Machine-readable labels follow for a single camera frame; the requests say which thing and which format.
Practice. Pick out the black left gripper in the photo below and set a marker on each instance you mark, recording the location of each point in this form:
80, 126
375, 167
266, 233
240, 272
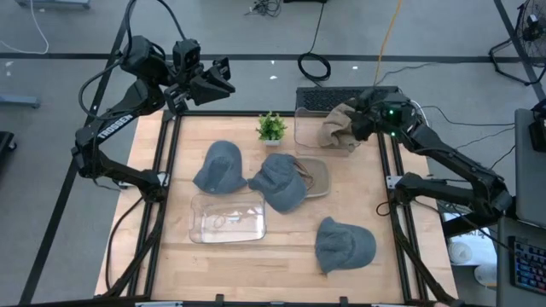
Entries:
181, 96

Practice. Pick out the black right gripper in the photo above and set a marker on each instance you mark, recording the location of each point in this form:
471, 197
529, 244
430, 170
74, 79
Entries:
371, 108

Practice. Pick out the grey cap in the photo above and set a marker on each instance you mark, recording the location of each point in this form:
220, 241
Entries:
219, 168
345, 247
277, 183

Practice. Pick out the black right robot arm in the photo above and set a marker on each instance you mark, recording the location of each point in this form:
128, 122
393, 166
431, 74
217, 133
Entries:
448, 158

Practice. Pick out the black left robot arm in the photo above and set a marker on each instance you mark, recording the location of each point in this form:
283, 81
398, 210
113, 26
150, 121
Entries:
115, 125

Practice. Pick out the black mesh computer case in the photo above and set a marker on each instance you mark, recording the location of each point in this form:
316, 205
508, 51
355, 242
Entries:
317, 98

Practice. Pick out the clear plastic bin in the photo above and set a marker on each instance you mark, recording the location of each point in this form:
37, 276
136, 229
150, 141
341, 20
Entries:
305, 136
228, 221

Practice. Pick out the small green potted plant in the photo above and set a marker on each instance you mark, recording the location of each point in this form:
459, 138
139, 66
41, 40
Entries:
271, 128

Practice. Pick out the black floor beam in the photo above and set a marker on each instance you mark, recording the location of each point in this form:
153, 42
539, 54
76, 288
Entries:
469, 224

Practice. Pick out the white round object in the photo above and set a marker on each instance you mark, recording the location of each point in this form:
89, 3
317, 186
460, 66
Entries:
486, 275
460, 252

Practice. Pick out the grey cart base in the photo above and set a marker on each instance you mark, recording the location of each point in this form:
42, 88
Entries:
53, 3

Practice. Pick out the grey desk top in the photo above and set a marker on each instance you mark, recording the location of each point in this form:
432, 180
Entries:
531, 170

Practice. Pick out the black desk device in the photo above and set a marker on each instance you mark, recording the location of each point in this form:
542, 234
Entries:
538, 128

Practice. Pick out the grey floor bar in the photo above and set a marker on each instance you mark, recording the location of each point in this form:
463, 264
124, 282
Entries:
19, 101

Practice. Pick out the black floor fan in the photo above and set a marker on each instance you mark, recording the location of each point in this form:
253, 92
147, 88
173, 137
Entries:
531, 25

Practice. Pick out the grey desk with keyboard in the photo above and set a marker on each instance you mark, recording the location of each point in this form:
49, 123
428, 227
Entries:
505, 273

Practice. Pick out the black floor object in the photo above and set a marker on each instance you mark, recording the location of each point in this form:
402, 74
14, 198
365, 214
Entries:
6, 143

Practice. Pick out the backlit black keyboard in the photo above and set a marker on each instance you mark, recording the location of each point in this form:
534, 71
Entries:
531, 264

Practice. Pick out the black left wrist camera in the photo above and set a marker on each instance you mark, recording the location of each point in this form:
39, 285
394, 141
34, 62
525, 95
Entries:
186, 53

